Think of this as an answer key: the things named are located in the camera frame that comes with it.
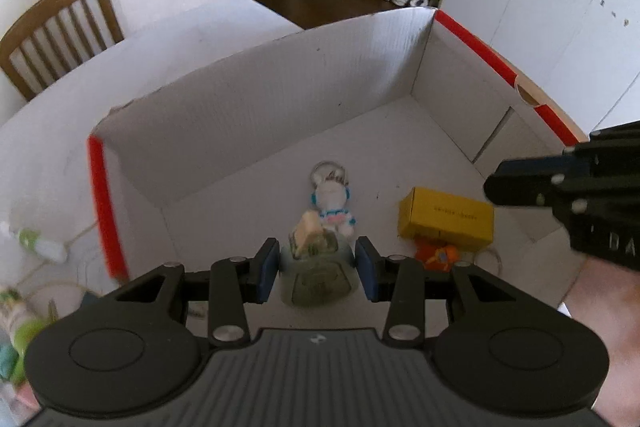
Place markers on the brown wooden chair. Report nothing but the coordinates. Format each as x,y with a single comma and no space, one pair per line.
50,2

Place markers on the white speckled cabinet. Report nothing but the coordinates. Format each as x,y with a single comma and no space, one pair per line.
525,7

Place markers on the small yellow box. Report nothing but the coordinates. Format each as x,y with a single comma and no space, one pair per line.
445,219

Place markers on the toothpick jar with green lid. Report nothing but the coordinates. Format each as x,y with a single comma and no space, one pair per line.
27,337

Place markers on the person's right forearm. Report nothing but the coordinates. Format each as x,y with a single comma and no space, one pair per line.
615,312

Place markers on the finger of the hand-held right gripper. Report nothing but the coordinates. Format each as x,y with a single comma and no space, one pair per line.
607,139
520,187

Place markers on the small orange toy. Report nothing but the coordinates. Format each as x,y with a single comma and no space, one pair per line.
437,254

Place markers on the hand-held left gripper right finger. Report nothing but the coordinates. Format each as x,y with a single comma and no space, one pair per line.
367,273

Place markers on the white and green tube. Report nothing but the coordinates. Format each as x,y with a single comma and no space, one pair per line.
45,249

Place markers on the grey-green toy toaster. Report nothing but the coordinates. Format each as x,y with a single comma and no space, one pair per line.
320,282

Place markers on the white cardboard box red edges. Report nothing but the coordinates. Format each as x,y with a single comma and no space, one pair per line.
300,107

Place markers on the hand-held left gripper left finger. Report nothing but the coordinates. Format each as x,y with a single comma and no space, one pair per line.
267,271

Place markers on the small teal sharpener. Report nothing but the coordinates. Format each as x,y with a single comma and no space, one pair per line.
4,361

